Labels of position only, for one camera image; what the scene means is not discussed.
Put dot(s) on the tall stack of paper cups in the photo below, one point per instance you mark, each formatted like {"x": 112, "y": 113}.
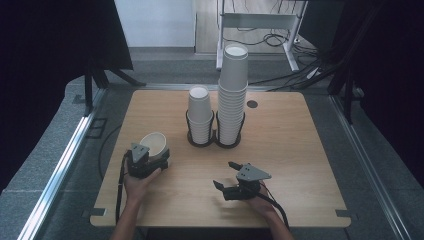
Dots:
{"x": 233, "y": 93}

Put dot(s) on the white power strip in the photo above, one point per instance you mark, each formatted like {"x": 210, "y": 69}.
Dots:
{"x": 313, "y": 73}

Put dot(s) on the person's left hand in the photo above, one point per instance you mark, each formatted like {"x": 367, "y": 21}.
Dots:
{"x": 138, "y": 188}

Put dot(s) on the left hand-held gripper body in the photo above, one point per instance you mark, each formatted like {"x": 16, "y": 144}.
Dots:
{"x": 140, "y": 166}

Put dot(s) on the short stack of paper cups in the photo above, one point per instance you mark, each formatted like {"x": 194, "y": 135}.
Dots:
{"x": 199, "y": 111}

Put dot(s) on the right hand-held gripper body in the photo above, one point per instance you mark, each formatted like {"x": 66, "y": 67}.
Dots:
{"x": 250, "y": 181}

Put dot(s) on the black curtain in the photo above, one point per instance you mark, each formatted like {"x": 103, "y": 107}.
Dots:
{"x": 393, "y": 83}
{"x": 43, "y": 66}

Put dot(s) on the black metal stand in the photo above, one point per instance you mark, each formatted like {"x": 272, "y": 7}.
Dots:
{"x": 348, "y": 100}
{"x": 88, "y": 90}

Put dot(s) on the white paper cup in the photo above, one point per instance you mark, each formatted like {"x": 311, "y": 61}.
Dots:
{"x": 154, "y": 143}

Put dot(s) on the aluminium floor rail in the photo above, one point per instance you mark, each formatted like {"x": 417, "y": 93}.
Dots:
{"x": 60, "y": 176}
{"x": 370, "y": 173}

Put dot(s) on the white metal desk frame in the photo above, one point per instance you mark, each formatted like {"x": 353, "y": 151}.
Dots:
{"x": 256, "y": 20}

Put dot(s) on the round dark table grommet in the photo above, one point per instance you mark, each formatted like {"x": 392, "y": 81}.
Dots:
{"x": 252, "y": 104}

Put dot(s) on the person's right hand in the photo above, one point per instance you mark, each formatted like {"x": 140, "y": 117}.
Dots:
{"x": 263, "y": 205}

